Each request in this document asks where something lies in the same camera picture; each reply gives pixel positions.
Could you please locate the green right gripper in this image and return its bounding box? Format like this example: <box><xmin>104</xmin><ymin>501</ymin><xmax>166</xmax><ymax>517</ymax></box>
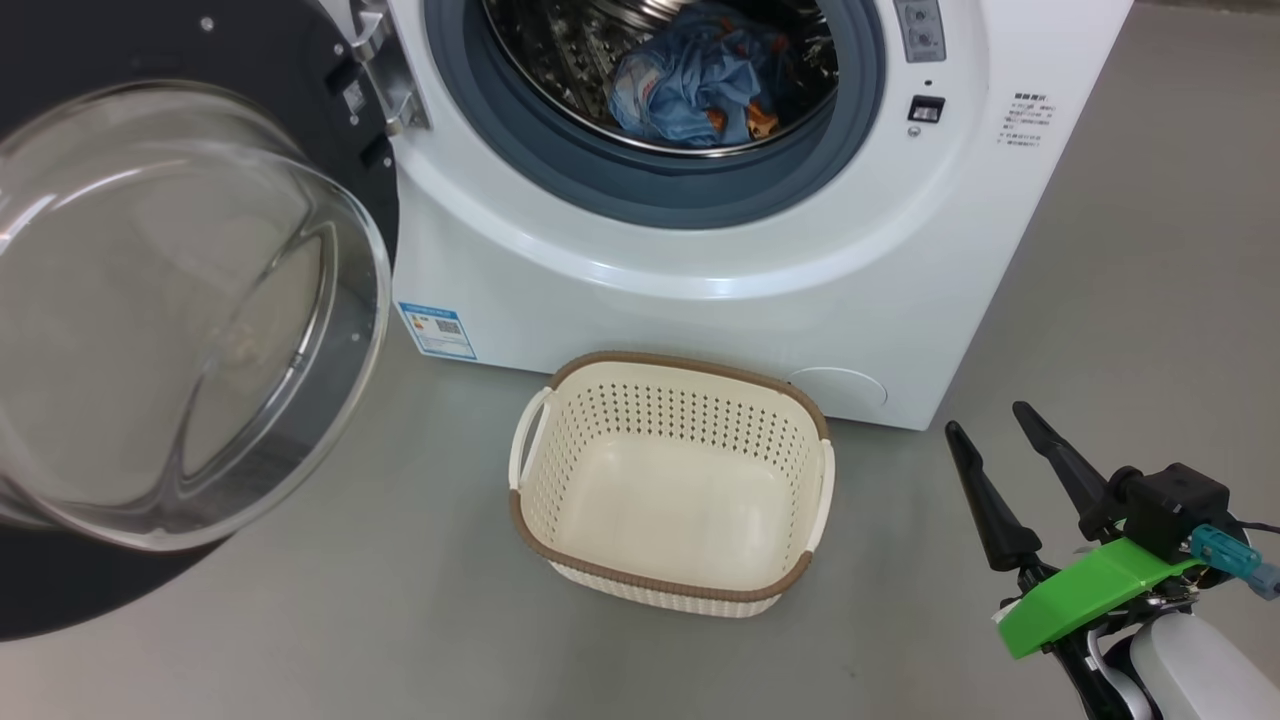
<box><xmin>945</xmin><ymin>401</ymin><xmax>1201</xmax><ymax>661</ymax></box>

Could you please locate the blue patterned clothing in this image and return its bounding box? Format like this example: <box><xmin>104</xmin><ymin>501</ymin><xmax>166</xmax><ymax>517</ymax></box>
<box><xmin>607</xmin><ymin>3</ymin><xmax>801</xmax><ymax>149</ymax></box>

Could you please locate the black glass washing machine door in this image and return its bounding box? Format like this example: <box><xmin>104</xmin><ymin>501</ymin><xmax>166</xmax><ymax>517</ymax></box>
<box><xmin>0</xmin><ymin>0</ymin><xmax>401</xmax><ymax>641</ymax></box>

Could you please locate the cream laundry basket brown rim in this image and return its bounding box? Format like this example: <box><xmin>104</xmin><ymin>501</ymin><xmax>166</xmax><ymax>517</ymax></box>
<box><xmin>508</xmin><ymin>350</ymin><xmax>836</xmax><ymax>618</ymax></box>

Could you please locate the white front-load washing machine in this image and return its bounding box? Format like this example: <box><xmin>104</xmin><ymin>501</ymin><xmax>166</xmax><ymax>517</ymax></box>
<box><xmin>385</xmin><ymin>0</ymin><xmax>1136</xmax><ymax>431</ymax></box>

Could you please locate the round white filter cover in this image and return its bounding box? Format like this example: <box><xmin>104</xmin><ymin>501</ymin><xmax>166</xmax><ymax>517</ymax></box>
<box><xmin>785</xmin><ymin>367</ymin><xmax>889</xmax><ymax>416</ymax></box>

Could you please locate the teal right camera connector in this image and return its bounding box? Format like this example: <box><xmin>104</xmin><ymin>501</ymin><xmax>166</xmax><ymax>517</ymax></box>
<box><xmin>1190</xmin><ymin>523</ymin><xmax>1280</xmax><ymax>601</ymax></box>

